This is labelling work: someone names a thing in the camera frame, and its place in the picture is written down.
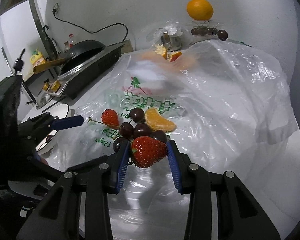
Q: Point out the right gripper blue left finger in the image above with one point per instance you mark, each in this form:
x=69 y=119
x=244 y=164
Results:
x=106 y=178

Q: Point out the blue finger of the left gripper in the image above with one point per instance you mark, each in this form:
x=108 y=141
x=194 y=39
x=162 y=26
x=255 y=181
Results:
x=66 y=123
x=87 y=166

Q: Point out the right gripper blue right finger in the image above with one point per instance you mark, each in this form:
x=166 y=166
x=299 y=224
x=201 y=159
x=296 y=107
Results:
x=190 y=178

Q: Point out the red strawberry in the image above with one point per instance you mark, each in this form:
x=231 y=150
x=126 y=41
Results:
x=147 y=151
x=110 y=118

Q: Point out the dark cherry on plate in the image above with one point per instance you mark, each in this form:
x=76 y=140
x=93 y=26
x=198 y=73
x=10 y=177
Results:
x=49 y=137

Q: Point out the black chopstick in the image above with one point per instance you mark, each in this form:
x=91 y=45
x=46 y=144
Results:
x=53 y=104

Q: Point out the steel pot lid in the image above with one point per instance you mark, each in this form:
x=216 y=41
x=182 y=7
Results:
x=43 y=99

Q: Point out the black metal rack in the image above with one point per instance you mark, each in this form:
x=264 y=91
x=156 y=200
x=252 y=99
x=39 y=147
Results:
x=36 y=82

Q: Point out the silver induction cooker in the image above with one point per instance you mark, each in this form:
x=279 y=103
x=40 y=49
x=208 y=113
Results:
x=81 y=71

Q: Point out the orange segment on bag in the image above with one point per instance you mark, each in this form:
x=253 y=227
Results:
x=157 y=122

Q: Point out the yellow detergent bottle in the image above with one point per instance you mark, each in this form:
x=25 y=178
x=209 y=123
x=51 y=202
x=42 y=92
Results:
x=37 y=58

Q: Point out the black umbrella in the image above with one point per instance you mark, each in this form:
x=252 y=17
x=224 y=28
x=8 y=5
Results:
x=51 y=47

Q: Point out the oil bottle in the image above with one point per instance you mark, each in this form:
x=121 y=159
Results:
x=66 y=46

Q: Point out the clear printed plastic bag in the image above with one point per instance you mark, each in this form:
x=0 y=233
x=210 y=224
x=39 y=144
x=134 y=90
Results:
x=231 y=107

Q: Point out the red cap bottle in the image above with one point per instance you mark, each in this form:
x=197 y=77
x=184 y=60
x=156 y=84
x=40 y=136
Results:
x=71 y=40

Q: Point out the orange peel piece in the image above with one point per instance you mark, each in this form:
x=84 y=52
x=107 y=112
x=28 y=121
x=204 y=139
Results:
x=174 y=56

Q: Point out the peeled half orange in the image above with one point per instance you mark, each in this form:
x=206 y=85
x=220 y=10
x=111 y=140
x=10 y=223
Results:
x=160 y=50

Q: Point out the steel cup in bag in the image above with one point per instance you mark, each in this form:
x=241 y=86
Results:
x=167 y=34

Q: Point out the clear fruit container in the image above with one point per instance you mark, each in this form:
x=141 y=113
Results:
x=203 y=30

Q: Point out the whole orange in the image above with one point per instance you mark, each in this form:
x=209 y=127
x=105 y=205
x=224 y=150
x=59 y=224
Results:
x=200 y=10

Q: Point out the black wok wooden handle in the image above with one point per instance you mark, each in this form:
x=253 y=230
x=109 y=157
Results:
x=76 y=55

